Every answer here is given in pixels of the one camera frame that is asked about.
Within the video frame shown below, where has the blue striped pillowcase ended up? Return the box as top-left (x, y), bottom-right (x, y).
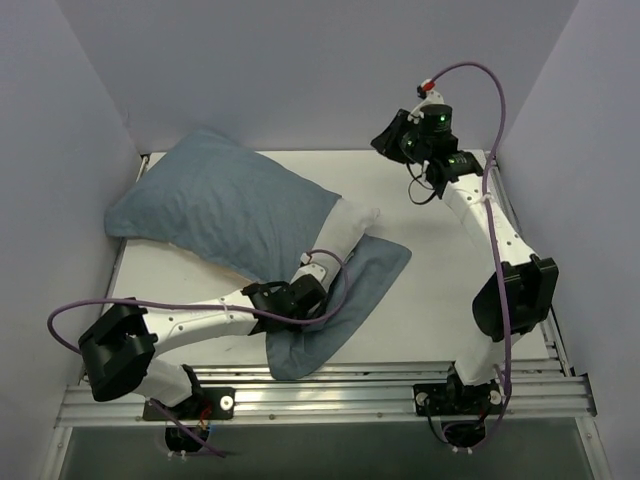
top-left (169, 244), bottom-right (249, 282)

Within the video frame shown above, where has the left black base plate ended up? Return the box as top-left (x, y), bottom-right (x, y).
top-left (142, 386), bottom-right (236, 422)

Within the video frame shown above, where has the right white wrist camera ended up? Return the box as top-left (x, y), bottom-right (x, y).
top-left (408, 78), bottom-right (444, 124)

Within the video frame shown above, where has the black short cable loop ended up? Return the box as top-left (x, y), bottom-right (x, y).
top-left (407, 162), bottom-right (439, 206)

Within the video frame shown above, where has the blue-grey pillowcase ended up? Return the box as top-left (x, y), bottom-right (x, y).
top-left (104, 131), bottom-right (411, 380)

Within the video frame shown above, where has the white pillow insert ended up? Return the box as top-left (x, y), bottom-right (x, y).
top-left (312, 198), bottom-right (380, 262)

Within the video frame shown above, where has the aluminium mounting rail frame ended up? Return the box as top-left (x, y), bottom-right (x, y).
top-left (49, 149), bottom-right (609, 480)

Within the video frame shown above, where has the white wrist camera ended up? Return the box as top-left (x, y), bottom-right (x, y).
top-left (408, 78), bottom-right (444, 124)
top-left (291, 253), bottom-right (338, 291)

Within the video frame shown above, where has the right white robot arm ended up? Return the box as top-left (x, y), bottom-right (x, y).
top-left (371, 103), bottom-right (559, 413)

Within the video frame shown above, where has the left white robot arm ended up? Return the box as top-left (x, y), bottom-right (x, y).
top-left (78, 274), bottom-right (327, 419)

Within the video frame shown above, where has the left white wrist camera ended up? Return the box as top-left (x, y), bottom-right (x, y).
top-left (291, 253), bottom-right (338, 291)

